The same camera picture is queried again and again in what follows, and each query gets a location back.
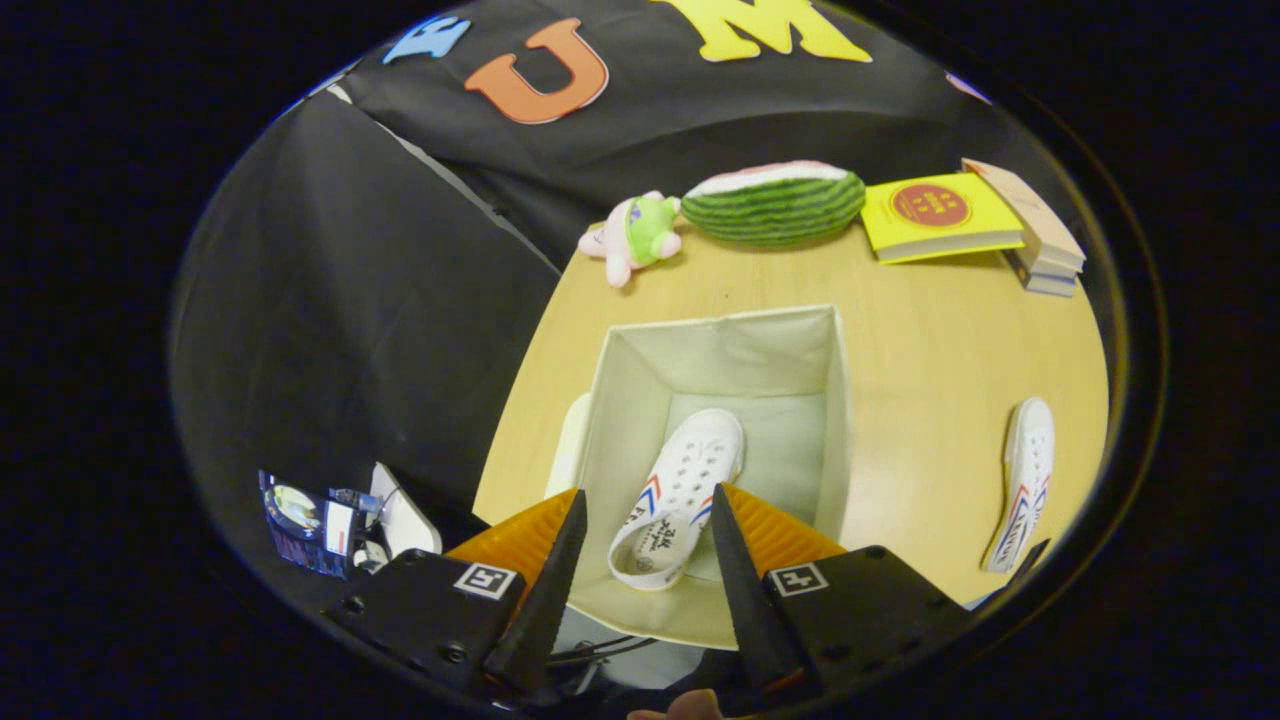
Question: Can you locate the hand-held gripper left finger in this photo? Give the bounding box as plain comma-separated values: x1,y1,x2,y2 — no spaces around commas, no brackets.
322,488,589,701

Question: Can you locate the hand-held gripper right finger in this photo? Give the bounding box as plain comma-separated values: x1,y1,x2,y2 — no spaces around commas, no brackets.
708,482,976,696

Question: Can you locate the white canvas shoe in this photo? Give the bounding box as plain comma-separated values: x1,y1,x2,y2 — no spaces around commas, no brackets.
607,408,746,591
983,397,1057,574

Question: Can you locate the cream storage box lid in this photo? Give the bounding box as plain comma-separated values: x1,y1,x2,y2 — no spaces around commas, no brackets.
545,393,593,498

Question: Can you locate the cream fabric storage box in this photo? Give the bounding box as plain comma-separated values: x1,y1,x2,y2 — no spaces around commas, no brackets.
560,304,856,653

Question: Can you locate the white plastic object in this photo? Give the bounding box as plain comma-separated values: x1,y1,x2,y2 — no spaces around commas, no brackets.
365,461,443,557

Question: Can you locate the dark blue printed packet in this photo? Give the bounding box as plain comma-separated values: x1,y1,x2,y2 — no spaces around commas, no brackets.
258,470,359,580

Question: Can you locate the pink and green plush toy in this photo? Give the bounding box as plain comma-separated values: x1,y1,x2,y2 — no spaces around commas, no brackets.
578,190,684,289

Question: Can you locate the watermelon plush toy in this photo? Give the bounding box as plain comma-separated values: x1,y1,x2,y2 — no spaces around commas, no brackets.
681,160,867,247

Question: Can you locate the yellow book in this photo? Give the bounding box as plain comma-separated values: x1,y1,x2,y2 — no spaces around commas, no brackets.
861,172,1026,265

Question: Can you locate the grey cover book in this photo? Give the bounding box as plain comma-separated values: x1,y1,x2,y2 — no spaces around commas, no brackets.
1005,245,1081,298

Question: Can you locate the beige cover book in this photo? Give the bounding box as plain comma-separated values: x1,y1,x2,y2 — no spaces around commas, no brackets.
962,157,1087,271

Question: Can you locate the black cable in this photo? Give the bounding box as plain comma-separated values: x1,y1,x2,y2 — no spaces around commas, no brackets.
545,633,656,669

